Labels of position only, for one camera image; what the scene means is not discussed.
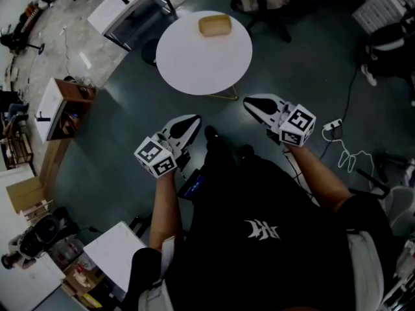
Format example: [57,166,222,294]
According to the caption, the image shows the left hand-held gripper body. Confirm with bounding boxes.
[134,132,191,178]

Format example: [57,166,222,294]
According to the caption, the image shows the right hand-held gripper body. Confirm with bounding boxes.
[267,101,317,148]

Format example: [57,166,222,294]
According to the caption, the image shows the person's right forearm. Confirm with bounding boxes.
[285,143,353,214]

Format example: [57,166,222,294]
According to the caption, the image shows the person's left forearm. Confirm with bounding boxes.
[148,168,184,252]

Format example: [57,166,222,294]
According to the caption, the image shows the person's left black shoe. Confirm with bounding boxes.
[204,125,225,143]

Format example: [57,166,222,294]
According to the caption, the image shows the white power strip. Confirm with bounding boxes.
[322,118,344,132]

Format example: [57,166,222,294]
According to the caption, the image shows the black device with blue screen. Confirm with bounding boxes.
[176,168,208,202]

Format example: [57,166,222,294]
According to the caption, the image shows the person's legs in black trousers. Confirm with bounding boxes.
[201,134,260,194]

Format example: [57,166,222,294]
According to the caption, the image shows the round white table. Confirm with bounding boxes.
[155,10,254,100]

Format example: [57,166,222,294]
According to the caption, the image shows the black tripod stand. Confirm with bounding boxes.
[348,152,415,200]

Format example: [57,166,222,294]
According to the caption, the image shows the black office chair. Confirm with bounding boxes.
[228,0,325,43]

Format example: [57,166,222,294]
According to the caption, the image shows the brown cabinet with white top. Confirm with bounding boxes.
[34,77,97,143]

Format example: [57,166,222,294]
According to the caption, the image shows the white square table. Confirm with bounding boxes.
[82,221,147,294]

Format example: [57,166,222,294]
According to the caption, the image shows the grey chair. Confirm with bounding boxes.
[384,185,415,239]

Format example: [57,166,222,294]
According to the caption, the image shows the cardboard box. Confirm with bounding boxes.
[5,175,46,214]

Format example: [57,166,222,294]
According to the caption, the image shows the black round machine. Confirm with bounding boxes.
[8,206,80,262]

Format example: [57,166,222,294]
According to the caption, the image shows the white drawer cabinet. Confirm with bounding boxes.
[351,0,415,35]

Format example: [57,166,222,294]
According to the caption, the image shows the person's black shirt torso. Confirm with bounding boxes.
[124,155,399,311]

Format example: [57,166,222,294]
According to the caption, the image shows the black floor stand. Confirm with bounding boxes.
[0,24,45,56]

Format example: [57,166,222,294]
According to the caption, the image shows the black cable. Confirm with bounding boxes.
[319,65,359,160]

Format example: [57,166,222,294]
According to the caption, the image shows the white cable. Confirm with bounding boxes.
[322,126,376,190]

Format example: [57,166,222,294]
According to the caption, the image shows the grey shoulder strap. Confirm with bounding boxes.
[137,236,176,311]
[346,231,386,311]

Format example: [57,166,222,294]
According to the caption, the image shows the white desk with metal frame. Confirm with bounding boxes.
[86,0,178,52]

